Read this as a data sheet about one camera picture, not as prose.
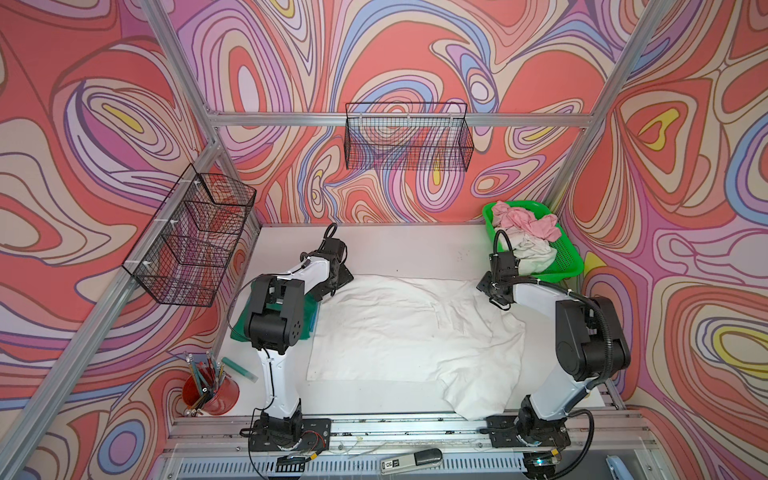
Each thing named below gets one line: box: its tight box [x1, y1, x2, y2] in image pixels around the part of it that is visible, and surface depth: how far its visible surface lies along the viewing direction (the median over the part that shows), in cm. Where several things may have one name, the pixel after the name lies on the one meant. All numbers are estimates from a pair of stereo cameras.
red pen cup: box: [182, 375, 240, 416], surface depth 78 cm
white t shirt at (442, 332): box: [307, 274, 527, 419], surface depth 91 cm
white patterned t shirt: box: [512, 235, 558, 275], surface depth 107 cm
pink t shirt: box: [492, 201, 562, 243], surface depth 113 cm
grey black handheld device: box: [380, 448, 443, 476], surface depth 68 cm
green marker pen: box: [222, 357, 259, 383], surface depth 86 cm
